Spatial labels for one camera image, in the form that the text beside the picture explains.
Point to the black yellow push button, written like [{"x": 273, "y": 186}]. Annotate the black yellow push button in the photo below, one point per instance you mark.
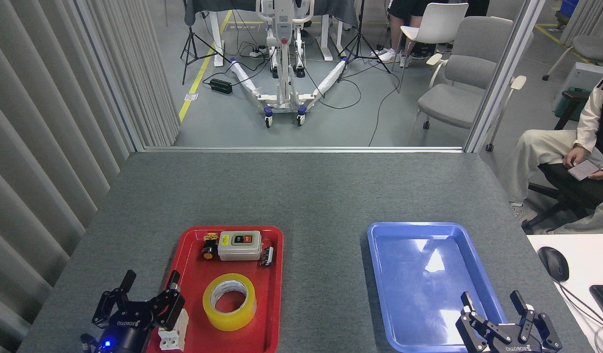
[{"x": 209, "y": 252}]

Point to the red plastic tray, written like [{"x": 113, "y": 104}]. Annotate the red plastic tray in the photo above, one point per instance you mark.
[{"x": 193, "y": 294}]

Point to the yellow tape roll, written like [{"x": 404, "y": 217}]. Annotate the yellow tape roll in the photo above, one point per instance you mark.
[{"x": 230, "y": 321}]

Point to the grey phone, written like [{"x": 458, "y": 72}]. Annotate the grey phone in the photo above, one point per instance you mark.
[{"x": 583, "y": 170}]

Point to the green box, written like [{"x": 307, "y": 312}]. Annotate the green box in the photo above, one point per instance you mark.
[{"x": 563, "y": 105}]

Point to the small white floor plate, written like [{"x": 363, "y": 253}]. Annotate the small white floor plate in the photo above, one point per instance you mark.
[{"x": 191, "y": 96}]

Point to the grey pleated curtain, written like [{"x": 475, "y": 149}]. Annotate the grey pleated curtain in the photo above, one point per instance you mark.
[
  {"x": 36, "y": 122},
  {"x": 586, "y": 17}
]

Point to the white cabinet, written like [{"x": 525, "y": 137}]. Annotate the white cabinet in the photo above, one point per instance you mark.
[{"x": 583, "y": 76}]

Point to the blue plastic tray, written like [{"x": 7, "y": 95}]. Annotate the blue plastic tray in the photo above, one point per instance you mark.
[{"x": 419, "y": 294}]

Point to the white circuit breaker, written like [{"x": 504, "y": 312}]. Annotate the white circuit breaker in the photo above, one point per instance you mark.
[{"x": 176, "y": 338}]

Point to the grey chair with thin legs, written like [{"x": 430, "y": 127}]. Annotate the grey chair with thin legs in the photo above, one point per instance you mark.
[{"x": 595, "y": 48}]

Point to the black power adapter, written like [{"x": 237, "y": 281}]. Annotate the black power adapter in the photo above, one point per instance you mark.
[{"x": 221, "y": 86}]

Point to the white plastic chair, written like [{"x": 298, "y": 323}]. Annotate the white plastic chair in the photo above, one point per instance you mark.
[{"x": 441, "y": 22}]

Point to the grey push button switch box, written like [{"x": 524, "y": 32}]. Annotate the grey push button switch box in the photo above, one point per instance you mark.
[{"x": 240, "y": 250}]

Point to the white stand on wheels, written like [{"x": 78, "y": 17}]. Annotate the white stand on wheels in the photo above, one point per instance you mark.
[{"x": 281, "y": 73}]

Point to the black computer mouse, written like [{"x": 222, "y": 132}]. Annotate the black computer mouse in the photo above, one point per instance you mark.
[{"x": 554, "y": 264}]

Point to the silver frame rail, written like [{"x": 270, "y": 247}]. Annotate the silver frame rail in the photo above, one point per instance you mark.
[{"x": 306, "y": 149}]

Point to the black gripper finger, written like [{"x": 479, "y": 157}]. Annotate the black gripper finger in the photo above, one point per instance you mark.
[
  {"x": 170, "y": 309},
  {"x": 541, "y": 331},
  {"x": 470, "y": 326},
  {"x": 105, "y": 309}
]

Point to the white power strip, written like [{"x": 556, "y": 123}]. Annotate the white power strip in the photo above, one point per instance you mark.
[{"x": 257, "y": 53}]

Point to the person's right hand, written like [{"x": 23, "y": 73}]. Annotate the person's right hand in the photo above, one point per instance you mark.
[{"x": 576, "y": 157}]

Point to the person's left hand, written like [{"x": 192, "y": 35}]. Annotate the person's left hand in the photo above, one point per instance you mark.
[{"x": 601, "y": 174}]

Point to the small black terminal component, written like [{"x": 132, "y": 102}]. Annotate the small black terminal component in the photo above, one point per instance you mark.
[{"x": 267, "y": 257}]

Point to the white side table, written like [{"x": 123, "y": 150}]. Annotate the white side table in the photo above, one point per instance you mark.
[{"x": 583, "y": 255}]

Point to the black office chair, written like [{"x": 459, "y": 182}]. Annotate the black office chair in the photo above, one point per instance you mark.
[{"x": 571, "y": 189}]

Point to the grey armchair with pale armrests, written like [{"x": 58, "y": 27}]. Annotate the grey armchair with pale armrests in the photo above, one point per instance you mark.
[{"x": 453, "y": 103}]

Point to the seated person with phone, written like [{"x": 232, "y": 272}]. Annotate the seated person with phone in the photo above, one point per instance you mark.
[{"x": 541, "y": 147}]

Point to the seated person in white shoes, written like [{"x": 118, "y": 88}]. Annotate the seated person in white shoes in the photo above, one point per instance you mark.
[{"x": 402, "y": 7}]

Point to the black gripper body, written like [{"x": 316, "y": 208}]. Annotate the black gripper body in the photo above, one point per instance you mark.
[
  {"x": 127, "y": 338},
  {"x": 507, "y": 349}
]

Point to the silver frame post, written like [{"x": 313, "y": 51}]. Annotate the silver frame post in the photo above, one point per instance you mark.
[{"x": 502, "y": 83}]

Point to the black tripod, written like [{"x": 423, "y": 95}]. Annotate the black tripod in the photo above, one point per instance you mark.
[
  {"x": 189, "y": 39},
  {"x": 361, "y": 29}
]

